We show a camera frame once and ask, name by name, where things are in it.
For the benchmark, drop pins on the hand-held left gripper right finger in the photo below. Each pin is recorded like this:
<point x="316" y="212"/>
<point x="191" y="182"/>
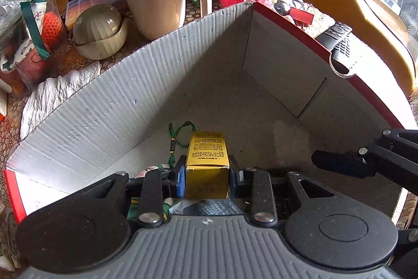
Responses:
<point x="235" y="182"/>

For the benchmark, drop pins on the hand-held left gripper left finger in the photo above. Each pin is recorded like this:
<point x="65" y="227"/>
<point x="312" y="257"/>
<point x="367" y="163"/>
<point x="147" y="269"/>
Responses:
<point x="179" y="181"/>

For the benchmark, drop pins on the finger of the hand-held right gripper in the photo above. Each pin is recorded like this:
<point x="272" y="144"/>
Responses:
<point x="343" y="163"/>
<point x="410" y="236"/>

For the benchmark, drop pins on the small yellow box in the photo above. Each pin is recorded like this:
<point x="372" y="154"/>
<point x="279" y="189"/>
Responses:
<point x="207" y="154"/>

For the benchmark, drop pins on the red cardboard shoe box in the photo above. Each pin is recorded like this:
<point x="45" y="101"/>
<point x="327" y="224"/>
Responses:
<point x="163" y="86"/>

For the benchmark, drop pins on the black remote control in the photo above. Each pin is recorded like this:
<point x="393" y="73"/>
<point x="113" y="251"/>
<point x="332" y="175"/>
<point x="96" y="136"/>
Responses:
<point x="336" y="37"/>

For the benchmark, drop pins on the white crumpled cloth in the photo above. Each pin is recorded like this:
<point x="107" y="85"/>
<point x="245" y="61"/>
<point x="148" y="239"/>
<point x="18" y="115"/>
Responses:
<point x="55" y="92"/>

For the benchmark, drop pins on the red binder clip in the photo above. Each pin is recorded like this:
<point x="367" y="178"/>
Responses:
<point x="300" y="16"/>

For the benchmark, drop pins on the sunglasses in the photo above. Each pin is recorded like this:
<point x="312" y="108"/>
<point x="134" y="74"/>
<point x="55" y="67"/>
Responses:
<point x="282" y="8"/>

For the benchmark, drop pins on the beige round container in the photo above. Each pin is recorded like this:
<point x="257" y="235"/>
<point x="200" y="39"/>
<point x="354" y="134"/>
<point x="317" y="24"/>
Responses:
<point x="98" y="27"/>

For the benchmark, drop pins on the clear gift bag green ribbon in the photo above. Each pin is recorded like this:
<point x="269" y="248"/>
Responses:
<point x="49" y="24"/>

